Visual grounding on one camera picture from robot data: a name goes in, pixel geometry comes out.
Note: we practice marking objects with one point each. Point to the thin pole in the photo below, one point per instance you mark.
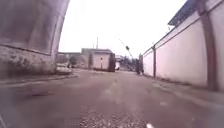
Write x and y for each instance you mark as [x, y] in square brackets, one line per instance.
[97, 42]

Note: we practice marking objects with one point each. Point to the beige wall with brown posts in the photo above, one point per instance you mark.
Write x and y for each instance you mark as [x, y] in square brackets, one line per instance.
[183, 53]

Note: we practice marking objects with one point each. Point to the dirt strip along wall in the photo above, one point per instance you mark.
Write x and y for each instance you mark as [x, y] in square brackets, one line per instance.
[200, 95]

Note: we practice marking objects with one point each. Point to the large grey concrete building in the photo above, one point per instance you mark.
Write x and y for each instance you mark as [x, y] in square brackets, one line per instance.
[26, 33]

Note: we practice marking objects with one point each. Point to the robot's own part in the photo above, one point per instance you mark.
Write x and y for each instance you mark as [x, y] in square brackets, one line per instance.
[149, 126]

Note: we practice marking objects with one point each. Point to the cracked grey-brown asphalt road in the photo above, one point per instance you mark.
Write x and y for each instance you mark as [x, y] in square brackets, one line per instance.
[110, 96]

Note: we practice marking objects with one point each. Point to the concrete pavement with kerb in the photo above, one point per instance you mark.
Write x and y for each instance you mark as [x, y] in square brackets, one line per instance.
[33, 79]

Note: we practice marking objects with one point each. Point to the small pale building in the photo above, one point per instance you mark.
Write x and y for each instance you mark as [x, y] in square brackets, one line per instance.
[100, 60]

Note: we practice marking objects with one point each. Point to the slanted barrier pole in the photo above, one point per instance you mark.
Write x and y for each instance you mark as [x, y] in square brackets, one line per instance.
[124, 45]

